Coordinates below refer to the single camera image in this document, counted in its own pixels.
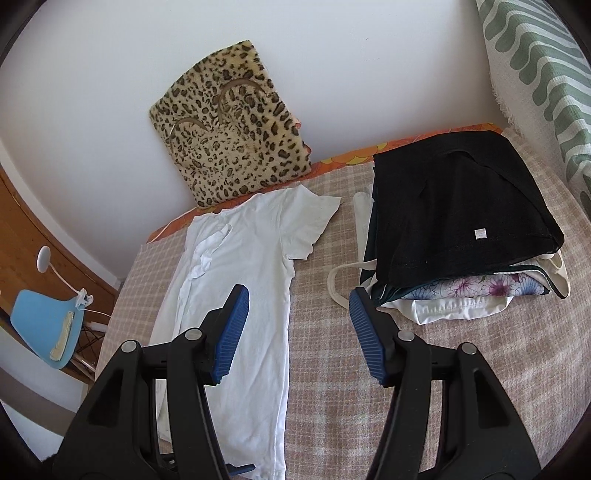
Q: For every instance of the wooden cabinet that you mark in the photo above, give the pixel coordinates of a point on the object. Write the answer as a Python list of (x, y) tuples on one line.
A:
[(27, 221)]

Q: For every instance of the cream cloth on chair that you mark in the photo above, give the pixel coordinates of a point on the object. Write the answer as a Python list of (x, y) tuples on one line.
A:
[(62, 337)]

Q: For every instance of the white t-shirt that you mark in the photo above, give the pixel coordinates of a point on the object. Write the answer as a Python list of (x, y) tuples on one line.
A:
[(240, 240)]

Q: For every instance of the dark green garment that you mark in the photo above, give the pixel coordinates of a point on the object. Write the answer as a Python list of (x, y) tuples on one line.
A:
[(369, 276)]

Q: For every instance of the leopard print cushion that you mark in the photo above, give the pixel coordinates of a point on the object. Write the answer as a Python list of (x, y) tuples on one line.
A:
[(231, 115)]

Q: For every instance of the floral print garment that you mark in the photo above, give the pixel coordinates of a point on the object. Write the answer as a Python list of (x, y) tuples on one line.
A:
[(461, 287)]

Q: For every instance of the green white patterned pillow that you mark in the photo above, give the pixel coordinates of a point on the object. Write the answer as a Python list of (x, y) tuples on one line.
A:
[(545, 69)]

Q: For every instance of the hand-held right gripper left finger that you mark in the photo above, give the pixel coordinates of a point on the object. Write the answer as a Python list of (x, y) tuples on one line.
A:
[(230, 333)]

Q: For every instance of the white clip lamp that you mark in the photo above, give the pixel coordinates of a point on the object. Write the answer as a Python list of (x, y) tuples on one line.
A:
[(44, 258)]

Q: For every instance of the white folded garment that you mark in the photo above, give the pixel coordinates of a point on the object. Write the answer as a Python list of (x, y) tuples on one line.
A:
[(443, 311)]

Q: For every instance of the blue chair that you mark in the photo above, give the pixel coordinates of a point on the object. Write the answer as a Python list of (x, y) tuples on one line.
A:
[(37, 323)]

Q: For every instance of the pink plaid blanket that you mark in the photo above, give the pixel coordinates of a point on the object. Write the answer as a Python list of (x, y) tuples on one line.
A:
[(332, 369)]

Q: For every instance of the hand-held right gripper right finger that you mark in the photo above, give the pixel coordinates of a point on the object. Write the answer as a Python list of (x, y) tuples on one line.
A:
[(368, 333)]

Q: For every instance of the black garment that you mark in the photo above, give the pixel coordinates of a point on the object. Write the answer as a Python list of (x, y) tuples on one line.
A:
[(438, 207)]

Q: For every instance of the cream undershirt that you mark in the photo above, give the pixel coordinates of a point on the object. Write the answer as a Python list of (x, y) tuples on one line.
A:
[(558, 277)]

